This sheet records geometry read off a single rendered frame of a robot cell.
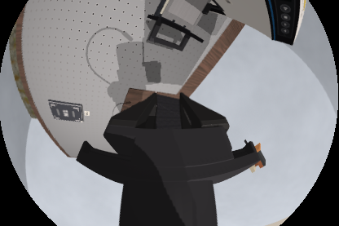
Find grey heat sealer housing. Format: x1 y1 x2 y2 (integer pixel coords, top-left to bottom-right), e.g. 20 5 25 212
147 0 306 51

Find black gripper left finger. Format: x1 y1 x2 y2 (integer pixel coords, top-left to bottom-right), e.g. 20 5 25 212
108 92 157 129

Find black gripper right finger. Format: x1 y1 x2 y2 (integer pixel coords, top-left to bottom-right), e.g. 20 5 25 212
179 92 230 132

